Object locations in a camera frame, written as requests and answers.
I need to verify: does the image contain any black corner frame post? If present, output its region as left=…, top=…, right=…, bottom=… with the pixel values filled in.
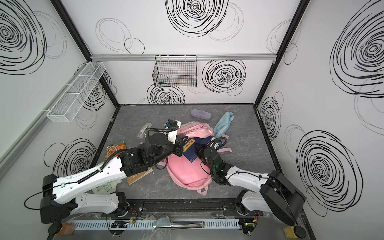
left=50, top=0, right=120, bottom=109
left=254, top=0, right=310, bottom=107

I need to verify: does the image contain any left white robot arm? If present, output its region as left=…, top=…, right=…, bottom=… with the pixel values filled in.
left=37, top=132, right=188, bottom=224

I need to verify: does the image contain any black corner frame post left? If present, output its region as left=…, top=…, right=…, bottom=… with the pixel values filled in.
left=50, top=0, right=120, bottom=109

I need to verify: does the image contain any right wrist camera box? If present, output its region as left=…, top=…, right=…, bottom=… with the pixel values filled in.
left=213, top=137, right=228, bottom=150

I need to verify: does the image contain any green snack packet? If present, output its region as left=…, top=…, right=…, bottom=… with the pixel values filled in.
left=105, top=141, right=126, bottom=160

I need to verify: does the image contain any light blue pouch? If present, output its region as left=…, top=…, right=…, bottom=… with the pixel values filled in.
left=214, top=112, right=234, bottom=138

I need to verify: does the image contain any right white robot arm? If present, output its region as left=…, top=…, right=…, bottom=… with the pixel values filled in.
left=198, top=137, right=306, bottom=226

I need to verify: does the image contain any clear plastic pencil case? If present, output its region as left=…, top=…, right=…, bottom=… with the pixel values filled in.
left=137, top=123, right=152, bottom=140

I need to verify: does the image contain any white wire shelf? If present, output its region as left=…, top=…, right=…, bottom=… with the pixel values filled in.
left=47, top=62, right=106, bottom=123

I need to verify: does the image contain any aluminium wall rail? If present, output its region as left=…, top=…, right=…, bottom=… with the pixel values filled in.
left=91, top=53, right=277, bottom=62

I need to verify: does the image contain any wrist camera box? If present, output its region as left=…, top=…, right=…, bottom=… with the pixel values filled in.
left=213, top=137, right=228, bottom=150
left=165, top=120, right=181, bottom=144

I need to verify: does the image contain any yellow black button box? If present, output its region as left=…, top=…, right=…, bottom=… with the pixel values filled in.
left=283, top=226, right=307, bottom=239

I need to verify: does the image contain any pink student backpack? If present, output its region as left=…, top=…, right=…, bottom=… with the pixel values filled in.
left=167, top=122, right=214, bottom=196

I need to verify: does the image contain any black corner frame post right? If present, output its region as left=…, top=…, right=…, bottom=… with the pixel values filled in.
left=254, top=0, right=310, bottom=107

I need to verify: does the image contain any white slotted cable duct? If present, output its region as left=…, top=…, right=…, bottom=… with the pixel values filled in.
left=68, top=218, right=240, bottom=231

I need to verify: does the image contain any navy blue notebook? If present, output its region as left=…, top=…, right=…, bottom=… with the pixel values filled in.
left=183, top=136, right=213, bottom=163

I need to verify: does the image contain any purple glasses case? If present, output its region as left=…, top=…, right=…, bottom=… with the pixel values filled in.
left=191, top=109, right=212, bottom=120

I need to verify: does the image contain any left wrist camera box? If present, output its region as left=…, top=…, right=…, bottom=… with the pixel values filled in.
left=165, top=120, right=181, bottom=144

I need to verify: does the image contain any black wire basket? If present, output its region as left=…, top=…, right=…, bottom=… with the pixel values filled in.
left=152, top=60, right=198, bottom=88

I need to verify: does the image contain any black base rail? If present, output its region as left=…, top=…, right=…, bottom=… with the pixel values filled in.
left=61, top=197, right=256, bottom=218

